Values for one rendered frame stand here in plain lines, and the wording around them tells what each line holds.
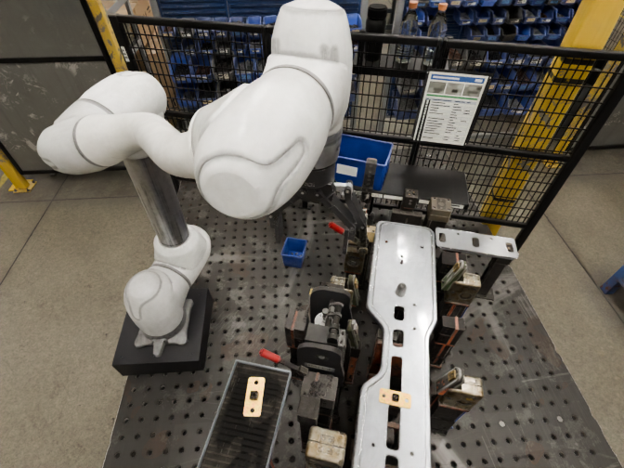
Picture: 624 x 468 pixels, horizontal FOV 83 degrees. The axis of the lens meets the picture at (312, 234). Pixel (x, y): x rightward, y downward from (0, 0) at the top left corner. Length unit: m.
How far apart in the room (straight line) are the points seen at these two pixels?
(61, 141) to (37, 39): 2.25
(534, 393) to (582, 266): 1.71
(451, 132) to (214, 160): 1.35
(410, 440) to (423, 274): 0.52
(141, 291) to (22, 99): 2.34
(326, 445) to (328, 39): 0.81
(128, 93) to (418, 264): 1.00
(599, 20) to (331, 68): 1.22
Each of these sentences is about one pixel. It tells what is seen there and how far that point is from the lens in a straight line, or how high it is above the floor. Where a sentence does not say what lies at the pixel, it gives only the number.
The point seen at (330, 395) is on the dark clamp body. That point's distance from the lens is 0.97.
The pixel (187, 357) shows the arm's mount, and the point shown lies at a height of 0.79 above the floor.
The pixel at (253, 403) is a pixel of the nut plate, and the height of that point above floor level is 1.16.
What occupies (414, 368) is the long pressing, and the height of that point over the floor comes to 1.00.
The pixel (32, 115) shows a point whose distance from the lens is 3.40.
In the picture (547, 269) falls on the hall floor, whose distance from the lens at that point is 2.98.
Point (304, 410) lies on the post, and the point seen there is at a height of 1.10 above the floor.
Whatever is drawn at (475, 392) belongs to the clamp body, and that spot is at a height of 1.04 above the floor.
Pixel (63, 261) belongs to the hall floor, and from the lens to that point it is 3.08.
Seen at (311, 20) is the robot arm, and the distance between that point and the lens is 0.45.
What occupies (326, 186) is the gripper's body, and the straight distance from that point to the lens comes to 0.60.
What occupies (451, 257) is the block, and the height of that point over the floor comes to 0.98.
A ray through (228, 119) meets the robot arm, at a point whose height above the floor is 1.83.
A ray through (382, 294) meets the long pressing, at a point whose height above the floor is 1.00.
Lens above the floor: 2.00
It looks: 48 degrees down
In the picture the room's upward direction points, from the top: straight up
